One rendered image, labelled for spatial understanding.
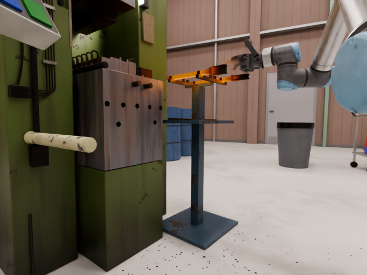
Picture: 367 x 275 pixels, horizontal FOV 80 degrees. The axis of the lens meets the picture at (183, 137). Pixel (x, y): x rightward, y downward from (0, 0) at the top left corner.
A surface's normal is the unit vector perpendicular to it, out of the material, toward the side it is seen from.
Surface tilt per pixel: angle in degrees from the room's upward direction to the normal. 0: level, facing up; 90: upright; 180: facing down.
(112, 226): 90
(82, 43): 90
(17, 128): 90
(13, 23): 150
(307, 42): 90
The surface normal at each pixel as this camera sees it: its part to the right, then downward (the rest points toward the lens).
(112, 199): 0.80, 0.05
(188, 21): -0.44, 0.07
